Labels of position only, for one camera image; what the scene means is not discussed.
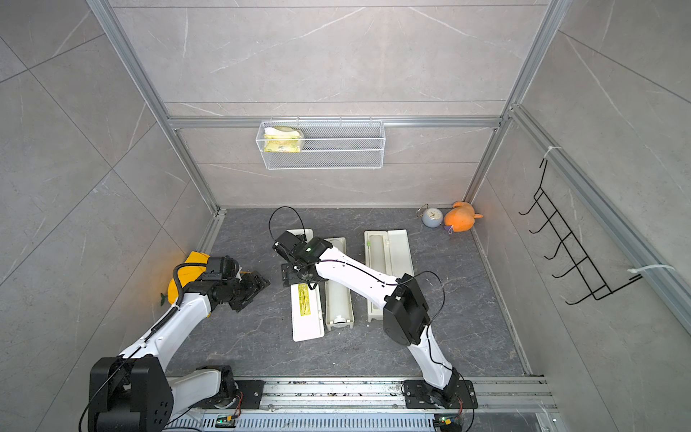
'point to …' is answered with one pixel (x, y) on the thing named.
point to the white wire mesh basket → (328, 143)
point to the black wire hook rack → (596, 286)
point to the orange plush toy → (462, 217)
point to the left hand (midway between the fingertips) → (263, 284)
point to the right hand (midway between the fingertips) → (301, 277)
